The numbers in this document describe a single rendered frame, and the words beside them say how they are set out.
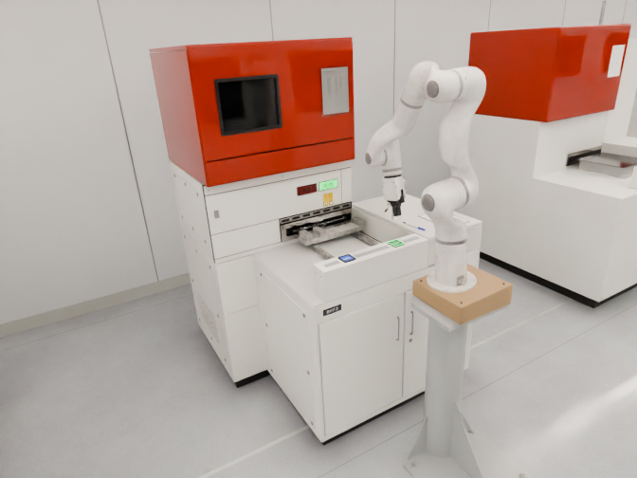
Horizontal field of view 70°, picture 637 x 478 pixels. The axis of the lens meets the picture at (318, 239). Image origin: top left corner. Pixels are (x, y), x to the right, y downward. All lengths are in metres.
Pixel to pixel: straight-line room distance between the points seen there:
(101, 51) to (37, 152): 0.79
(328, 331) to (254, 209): 0.73
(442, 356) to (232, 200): 1.18
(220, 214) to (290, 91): 0.67
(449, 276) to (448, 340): 0.28
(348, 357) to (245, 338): 0.70
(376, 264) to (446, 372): 0.54
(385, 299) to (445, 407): 0.53
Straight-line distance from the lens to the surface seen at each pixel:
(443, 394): 2.12
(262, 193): 2.27
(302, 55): 2.23
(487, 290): 1.84
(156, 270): 3.87
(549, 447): 2.58
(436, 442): 2.32
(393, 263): 2.00
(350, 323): 1.99
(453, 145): 1.64
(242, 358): 2.62
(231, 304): 2.42
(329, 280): 1.83
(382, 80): 4.43
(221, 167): 2.11
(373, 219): 2.41
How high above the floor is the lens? 1.79
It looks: 23 degrees down
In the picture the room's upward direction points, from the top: 3 degrees counter-clockwise
